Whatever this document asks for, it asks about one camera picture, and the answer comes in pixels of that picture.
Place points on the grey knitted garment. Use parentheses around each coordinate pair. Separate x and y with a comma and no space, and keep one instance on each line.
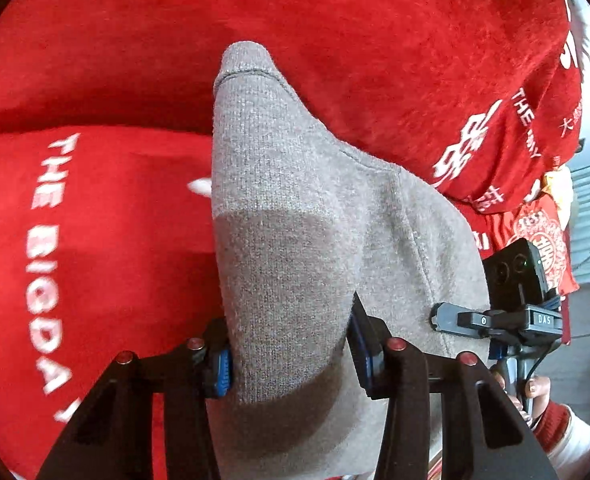
(285,260)

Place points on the red printed blanket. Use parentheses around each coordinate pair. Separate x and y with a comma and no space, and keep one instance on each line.
(125,200)

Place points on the red patterned cloth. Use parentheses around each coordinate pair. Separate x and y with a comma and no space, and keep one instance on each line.
(542,240)

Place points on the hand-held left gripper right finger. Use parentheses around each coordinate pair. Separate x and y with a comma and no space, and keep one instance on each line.
(362,355)

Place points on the person's right forearm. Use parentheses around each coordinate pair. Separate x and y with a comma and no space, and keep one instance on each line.
(570,440)

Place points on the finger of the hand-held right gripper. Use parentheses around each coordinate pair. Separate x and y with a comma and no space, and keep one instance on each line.
(457,317)

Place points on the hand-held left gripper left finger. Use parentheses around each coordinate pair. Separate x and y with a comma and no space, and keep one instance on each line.
(220,370)

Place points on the person's right hand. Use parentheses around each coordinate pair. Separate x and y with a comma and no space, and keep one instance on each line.
(539,387)

